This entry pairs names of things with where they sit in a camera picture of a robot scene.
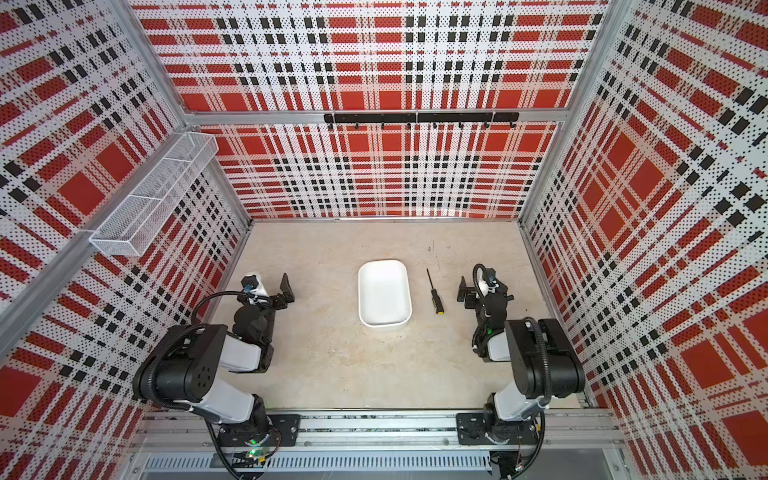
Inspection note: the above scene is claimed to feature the black yellow screwdriver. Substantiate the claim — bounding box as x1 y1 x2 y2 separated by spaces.
426 269 445 315

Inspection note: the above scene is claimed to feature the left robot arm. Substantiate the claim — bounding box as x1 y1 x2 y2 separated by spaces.
133 273 300 448

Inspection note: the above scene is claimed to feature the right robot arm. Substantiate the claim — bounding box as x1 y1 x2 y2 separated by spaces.
456 264 586 445

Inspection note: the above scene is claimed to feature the white rectangular bin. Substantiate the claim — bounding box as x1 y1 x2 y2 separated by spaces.
358 259 413 329

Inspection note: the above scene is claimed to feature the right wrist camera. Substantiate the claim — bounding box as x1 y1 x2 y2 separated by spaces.
482 268 499 289

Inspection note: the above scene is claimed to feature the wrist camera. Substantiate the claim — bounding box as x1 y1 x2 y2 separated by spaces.
241 272 269 298
482 268 499 289

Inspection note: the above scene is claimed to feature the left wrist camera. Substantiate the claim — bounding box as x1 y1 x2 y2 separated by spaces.
241 272 269 298

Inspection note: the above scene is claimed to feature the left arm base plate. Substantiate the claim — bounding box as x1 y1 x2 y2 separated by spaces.
217 414 301 448

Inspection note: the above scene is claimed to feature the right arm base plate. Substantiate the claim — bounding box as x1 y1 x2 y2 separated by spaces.
456 412 539 446

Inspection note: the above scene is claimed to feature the aluminium mounting rail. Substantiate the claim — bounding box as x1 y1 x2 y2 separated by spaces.
129 409 624 453

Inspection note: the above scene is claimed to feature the white wire mesh basket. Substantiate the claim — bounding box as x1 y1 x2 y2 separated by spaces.
89 132 218 257

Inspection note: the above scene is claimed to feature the black hook rail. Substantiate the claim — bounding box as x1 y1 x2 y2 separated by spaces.
323 111 520 128

